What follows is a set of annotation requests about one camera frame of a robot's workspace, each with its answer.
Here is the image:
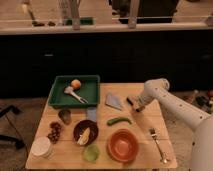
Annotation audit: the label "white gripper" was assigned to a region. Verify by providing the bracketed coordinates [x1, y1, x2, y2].
[135, 91, 154, 112]

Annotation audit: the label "brown chalkboard eraser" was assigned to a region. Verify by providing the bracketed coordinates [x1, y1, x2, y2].
[127, 96, 139, 107]

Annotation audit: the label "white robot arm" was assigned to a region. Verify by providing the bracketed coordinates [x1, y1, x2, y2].
[138, 78, 213, 171]

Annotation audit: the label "dark grey small cup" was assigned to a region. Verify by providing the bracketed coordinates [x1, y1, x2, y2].
[58, 109, 71, 125]

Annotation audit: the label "silver fork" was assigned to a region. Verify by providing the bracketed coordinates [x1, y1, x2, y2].
[149, 128, 168, 164]

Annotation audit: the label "grey triangular cloth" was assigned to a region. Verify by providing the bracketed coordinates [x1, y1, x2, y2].
[105, 93, 123, 110]

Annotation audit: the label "green chili pepper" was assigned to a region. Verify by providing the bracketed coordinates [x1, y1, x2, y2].
[107, 117, 132, 126]

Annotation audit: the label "orange bowl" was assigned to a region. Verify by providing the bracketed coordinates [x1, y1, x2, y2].
[107, 129, 139, 163]

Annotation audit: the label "green plastic tray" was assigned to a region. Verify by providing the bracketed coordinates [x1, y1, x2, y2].
[48, 75, 100, 108]

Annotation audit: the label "dark brown bowl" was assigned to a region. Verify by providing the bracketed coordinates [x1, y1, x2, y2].
[73, 120, 99, 146]

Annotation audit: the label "yellow banana piece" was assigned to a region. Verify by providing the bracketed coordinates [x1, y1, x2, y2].
[77, 128, 90, 145]

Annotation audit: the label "small green bowl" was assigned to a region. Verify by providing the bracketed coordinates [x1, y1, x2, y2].
[83, 144, 100, 162]

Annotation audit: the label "orange fruit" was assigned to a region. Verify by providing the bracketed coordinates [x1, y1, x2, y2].
[70, 79, 81, 90]

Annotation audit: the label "brown grape bunch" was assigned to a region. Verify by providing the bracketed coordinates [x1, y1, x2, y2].
[47, 122, 62, 144]

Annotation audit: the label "white stacked plates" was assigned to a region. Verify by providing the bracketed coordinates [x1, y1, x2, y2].
[31, 137, 52, 158]

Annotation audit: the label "black chair base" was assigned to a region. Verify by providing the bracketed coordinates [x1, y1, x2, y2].
[0, 105, 25, 150]

